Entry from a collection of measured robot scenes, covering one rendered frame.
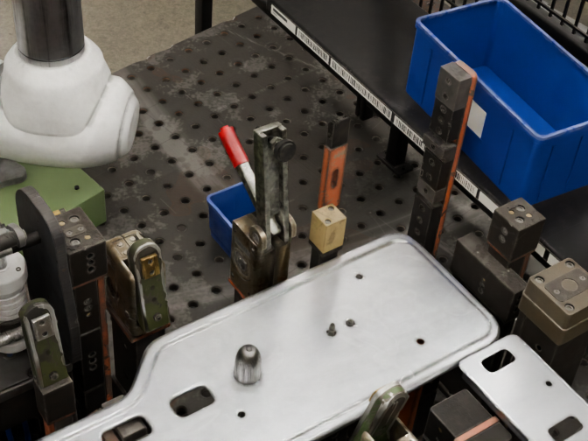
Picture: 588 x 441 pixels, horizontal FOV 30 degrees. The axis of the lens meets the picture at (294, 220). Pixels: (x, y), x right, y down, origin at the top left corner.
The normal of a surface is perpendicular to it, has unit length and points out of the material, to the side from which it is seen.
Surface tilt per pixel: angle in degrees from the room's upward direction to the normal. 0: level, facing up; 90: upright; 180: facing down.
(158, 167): 0
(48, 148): 86
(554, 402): 0
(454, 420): 0
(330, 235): 90
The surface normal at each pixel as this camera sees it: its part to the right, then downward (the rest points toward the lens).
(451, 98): -0.83, 0.35
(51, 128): -0.09, 0.64
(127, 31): 0.07, -0.72
